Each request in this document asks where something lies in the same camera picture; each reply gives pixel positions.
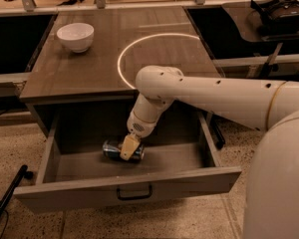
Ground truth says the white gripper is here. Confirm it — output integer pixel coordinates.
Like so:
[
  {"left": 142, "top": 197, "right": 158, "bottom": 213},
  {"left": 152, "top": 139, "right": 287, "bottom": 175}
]
[{"left": 120, "top": 113, "right": 156, "bottom": 160}]

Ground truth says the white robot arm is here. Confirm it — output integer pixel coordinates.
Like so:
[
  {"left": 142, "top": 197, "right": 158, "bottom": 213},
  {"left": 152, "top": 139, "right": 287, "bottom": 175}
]
[{"left": 121, "top": 66, "right": 299, "bottom": 239}]

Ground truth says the open grey top drawer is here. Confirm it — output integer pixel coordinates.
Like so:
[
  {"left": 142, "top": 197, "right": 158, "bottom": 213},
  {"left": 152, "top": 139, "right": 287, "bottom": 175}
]
[{"left": 14, "top": 101, "right": 241, "bottom": 213}]

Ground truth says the wooden cabinet with top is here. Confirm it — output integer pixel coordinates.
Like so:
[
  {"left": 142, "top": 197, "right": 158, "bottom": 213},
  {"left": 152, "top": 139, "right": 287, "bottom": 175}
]
[{"left": 21, "top": 6, "right": 221, "bottom": 133}]

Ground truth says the black metal floor bar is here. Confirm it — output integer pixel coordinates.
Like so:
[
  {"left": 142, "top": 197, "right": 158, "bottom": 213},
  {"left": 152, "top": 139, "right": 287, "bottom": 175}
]
[{"left": 0, "top": 165, "right": 33, "bottom": 217}]

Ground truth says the white ceramic bowl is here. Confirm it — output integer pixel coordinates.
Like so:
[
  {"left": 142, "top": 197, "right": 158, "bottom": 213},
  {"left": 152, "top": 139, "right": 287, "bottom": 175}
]
[{"left": 57, "top": 23, "right": 94, "bottom": 53}]

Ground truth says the dark side table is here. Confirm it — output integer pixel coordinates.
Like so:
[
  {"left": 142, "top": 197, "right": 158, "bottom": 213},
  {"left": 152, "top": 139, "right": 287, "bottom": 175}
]
[{"left": 212, "top": 1, "right": 299, "bottom": 82}]

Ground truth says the black VR headset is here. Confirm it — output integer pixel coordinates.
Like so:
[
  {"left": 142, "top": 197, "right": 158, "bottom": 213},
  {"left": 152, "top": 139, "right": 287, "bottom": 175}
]
[{"left": 250, "top": 0, "right": 299, "bottom": 35}]

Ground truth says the black drawer handle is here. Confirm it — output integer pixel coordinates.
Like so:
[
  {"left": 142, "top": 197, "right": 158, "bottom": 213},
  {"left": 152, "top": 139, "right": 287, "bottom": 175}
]
[{"left": 116, "top": 185, "right": 152, "bottom": 201}]

